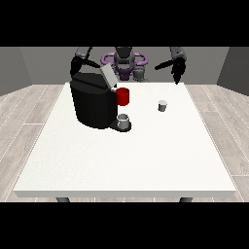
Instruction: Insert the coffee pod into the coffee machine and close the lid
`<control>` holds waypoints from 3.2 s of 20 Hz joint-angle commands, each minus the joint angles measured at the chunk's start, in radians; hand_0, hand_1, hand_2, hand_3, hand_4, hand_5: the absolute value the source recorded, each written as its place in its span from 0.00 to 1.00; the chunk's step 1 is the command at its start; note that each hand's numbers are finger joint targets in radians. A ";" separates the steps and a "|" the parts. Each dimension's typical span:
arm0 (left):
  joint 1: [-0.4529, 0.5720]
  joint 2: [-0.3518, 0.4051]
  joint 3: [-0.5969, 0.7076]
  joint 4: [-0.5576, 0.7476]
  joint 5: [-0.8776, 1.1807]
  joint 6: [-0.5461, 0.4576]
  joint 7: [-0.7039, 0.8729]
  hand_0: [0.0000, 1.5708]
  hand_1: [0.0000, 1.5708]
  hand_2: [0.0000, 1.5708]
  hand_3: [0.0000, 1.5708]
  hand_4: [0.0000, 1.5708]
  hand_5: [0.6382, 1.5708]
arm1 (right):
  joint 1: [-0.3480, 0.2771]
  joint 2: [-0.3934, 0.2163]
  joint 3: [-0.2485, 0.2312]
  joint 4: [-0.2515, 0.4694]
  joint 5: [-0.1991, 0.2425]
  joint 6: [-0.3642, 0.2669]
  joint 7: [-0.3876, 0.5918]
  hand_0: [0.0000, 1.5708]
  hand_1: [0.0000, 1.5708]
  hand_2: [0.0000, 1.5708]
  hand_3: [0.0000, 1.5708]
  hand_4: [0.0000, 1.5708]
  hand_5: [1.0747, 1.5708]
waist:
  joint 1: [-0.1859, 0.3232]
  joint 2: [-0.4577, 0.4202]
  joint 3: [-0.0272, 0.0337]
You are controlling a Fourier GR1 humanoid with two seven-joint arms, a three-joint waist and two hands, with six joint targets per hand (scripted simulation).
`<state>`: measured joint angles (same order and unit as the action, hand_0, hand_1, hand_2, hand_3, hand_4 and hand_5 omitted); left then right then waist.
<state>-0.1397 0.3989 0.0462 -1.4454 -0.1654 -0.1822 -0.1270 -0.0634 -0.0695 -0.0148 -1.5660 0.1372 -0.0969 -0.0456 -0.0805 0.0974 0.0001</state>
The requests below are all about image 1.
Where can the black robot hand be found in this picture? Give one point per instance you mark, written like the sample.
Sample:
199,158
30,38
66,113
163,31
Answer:
77,65
177,68

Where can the pale grey machine lid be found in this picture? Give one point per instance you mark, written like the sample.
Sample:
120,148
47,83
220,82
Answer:
109,75

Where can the small grey coffee pod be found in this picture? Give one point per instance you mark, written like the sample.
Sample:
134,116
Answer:
162,105

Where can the black coffee machine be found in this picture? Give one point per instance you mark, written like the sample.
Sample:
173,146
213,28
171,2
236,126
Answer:
92,102

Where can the grey robot trunk purple rings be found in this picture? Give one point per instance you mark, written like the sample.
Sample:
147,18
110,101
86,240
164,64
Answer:
124,64

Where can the red pod holder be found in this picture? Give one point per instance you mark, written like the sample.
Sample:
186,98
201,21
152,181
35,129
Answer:
123,96

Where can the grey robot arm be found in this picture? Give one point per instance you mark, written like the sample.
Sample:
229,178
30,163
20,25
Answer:
177,53
83,52

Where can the small grey cup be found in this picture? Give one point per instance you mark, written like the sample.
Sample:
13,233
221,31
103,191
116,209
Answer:
123,121

